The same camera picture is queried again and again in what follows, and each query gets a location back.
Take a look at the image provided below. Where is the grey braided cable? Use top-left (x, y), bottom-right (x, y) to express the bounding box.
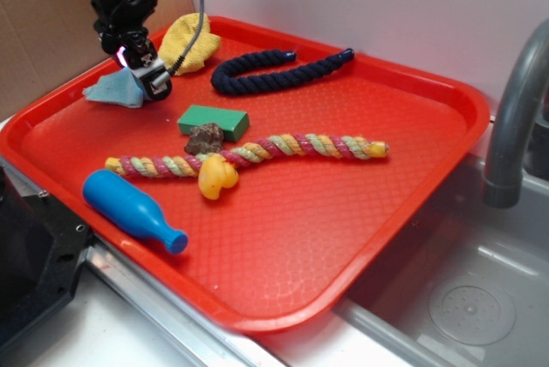
top-left (165, 0), bottom-right (206, 78)

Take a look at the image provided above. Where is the multicolour twisted rope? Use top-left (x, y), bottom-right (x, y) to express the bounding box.
top-left (105, 133), bottom-right (390, 179)

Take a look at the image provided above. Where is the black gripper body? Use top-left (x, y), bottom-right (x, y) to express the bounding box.
top-left (94, 0), bottom-right (154, 68)

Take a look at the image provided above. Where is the grey sink basin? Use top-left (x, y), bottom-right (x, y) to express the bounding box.
top-left (336, 156), bottom-right (548, 366)

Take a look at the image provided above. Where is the brown cardboard panel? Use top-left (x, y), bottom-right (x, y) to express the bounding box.
top-left (0, 0), bottom-right (202, 123)

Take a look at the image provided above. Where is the light blue cloth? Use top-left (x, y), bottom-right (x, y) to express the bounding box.
top-left (82, 68), bottom-right (145, 109)

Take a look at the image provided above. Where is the brown rock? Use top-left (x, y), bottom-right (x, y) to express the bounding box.
top-left (184, 123), bottom-right (224, 155)

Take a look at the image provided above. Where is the grey sink faucet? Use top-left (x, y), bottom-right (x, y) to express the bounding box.
top-left (481, 21), bottom-right (548, 208)

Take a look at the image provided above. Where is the dark navy rope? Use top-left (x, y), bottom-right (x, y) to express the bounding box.
top-left (210, 47), bottom-right (356, 97)

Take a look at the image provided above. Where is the green rectangular block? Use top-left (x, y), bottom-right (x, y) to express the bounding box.
top-left (178, 105), bottom-right (250, 142)

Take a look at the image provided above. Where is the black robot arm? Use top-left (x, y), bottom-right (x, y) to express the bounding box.
top-left (90, 0), bottom-right (172, 101)

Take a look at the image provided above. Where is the yellow rubber duck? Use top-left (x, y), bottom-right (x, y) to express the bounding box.
top-left (198, 154), bottom-right (239, 201)

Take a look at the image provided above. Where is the blue plastic bottle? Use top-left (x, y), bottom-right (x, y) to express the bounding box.
top-left (82, 170), bottom-right (189, 254)

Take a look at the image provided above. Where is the red plastic tray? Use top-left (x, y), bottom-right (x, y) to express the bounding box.
top-left (1, 17), bottom-right (490, 334)

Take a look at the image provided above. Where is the yellow cloth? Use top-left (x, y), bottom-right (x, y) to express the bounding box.
top-left (158, 13), bottom-right (221, 75)

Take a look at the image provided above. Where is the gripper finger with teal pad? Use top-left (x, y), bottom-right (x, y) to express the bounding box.
top-left (130, 57), bottom-right (172, 101)
top-left (114, 45), bottom-right (128, 68)

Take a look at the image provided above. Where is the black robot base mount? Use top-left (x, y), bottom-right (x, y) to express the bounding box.
top-left (1, 169), bottom-right (92, 350)

